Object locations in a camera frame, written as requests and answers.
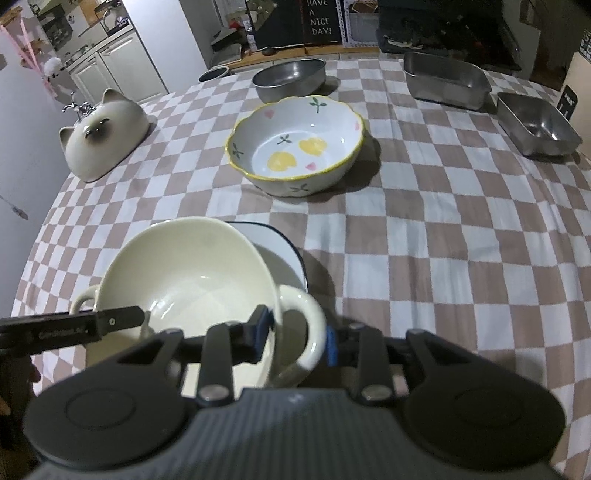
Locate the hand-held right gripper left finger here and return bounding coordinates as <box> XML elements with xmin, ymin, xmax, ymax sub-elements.
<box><xmin>115</xmin><ymin>305</ymin><xmax>275</xmax><ymax>408</ymax></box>

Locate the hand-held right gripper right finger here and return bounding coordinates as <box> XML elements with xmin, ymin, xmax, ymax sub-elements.
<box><xmin>325</xmin><ymin>323</ymin><xmax>467</xmax><ymax>408</ymax></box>

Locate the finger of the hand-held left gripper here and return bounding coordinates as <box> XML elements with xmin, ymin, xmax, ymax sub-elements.
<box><xmin>0</xmin><ymin>305</ymin><xmax>147</xmax><ymax>357</ymax></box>

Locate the white plate with blue rim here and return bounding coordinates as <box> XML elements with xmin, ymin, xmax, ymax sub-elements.
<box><xmin>224</xmin><ymin>222</ymin><xmax>309</xmax><ymax>294</ymax></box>

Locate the cream bowl with handles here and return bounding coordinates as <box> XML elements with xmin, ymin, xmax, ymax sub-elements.
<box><xmin>69</xmin><ymin>217</ymin><xmax>327</xmax><ymax>400</ymax></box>

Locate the square steel tray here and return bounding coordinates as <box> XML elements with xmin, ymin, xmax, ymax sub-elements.
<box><xmin>496</xmin><ymin>92</ymin><xmax>583</xmax><ymax>157</ymax></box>

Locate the checkered tablecloth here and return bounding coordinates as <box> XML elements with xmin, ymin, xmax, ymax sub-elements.
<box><xmin>11</xmin><ymin>55</ymin><xmax>591</xmax><ymax>476</ymax></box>

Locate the floral bowl with yellow rim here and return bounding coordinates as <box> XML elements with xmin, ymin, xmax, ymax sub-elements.
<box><xmin>225</xmin><ymin>95</ymin><xmax>365</xmax><ymax>198</ymax></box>

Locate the cat-shaped ceramic container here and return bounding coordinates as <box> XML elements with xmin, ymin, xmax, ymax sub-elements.
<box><xmin>58</xmin><ymin>89</ymin><xmax>149</xmax><ymax>182</ymax></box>

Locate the small silver metal ornament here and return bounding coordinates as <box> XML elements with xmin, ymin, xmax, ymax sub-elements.
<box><xmin>62</xmin><ymin>91</ymin><xmax>95</xmax><ymax>121</ymax></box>

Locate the round steel bowl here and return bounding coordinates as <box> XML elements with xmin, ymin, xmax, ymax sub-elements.
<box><xmin>252</xmin><ymin>58</ymin><xmax>327</xmax><ymax>103</ymax></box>

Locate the small dark bowl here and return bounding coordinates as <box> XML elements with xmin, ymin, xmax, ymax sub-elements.
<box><xmin>198</xmin><ymin>65</ymin><xmax>230</xmax><ymax>83</ymax></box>

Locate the white kitchen cabinet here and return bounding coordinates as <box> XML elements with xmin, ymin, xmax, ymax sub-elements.
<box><xmin>67</xmin><ymin>30</ymin><xmax>169</xmax><ymax>106</ymax></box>

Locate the pink ribbon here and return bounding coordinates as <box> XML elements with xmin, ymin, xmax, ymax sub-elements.
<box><xmin>0</xmin><ymin>23</ymin><xmax>58</xmax><ymax>97</ymax></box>

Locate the rectangular steel tray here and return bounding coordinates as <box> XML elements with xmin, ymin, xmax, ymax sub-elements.
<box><xmin>404</xmin><ymin>52</ymin><xmax>491</xmax><ymax>109</ymax></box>

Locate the black chalkboard sign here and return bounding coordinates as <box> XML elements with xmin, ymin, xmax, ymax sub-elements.
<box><xmin>252</xmin><ymin>0</ymin><xmax>345</xmax><ymax>47</ymax></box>

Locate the black folded bag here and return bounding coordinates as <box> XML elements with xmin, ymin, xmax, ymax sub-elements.
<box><xmin>376</xmin><ymin>0</ymin><xmax>522</xmax><ymax>70</ymax></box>

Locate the beige electric kettle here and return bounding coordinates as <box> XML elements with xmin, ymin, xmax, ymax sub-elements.
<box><xmin>558</xmin><ymin>41</ymin><xmax>591</xmax><ymax>149</ymax></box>

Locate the white perforated frame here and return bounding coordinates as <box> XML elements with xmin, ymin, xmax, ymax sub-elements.
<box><xmin>339</xmin><ymin>0</ymin><xmax>380</xmax><ymax>47</ymax></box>

